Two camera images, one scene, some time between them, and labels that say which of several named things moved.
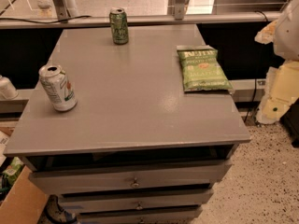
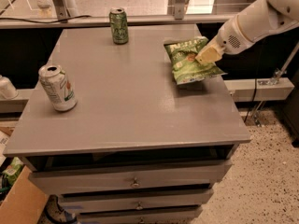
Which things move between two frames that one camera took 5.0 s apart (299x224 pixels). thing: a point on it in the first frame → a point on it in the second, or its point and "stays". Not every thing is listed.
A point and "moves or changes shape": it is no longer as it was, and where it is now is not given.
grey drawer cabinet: x=135 y=148 stays
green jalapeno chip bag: x=201 y=69 moves or changes shape
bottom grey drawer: x=139 y=217 stays
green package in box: x=12 y=171 stays
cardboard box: x=24 y=202 stays
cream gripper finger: x=266 y=35 → x=208 y=55
